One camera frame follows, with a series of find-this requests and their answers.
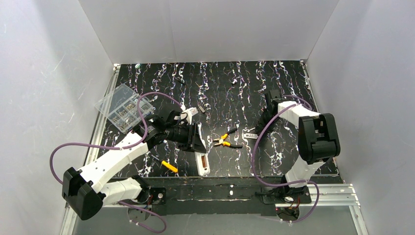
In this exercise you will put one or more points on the white remote control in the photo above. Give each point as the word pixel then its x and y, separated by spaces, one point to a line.
pixel 202 162

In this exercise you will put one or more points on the yellow handle screwdriver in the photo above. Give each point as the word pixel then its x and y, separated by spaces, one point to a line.
pixel 166 164

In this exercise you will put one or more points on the small grey battery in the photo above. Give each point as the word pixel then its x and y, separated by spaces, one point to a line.
pixel 201 109

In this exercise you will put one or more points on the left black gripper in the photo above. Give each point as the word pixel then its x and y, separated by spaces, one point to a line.
pixel 192 137

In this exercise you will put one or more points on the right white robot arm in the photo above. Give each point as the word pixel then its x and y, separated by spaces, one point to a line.
pixel 317 138

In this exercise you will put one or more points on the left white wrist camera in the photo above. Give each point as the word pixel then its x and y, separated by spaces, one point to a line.
pixel 188 114

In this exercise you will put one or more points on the clear plastic screw box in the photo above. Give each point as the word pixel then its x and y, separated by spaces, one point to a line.
pixel 121 109

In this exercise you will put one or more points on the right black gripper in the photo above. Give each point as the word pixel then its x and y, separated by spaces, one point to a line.
pixel 270 98

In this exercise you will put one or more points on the aluminium frame rail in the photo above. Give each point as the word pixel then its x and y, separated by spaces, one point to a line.
pixel 90 188

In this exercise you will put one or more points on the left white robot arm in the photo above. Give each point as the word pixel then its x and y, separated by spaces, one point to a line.
pixel 88 189

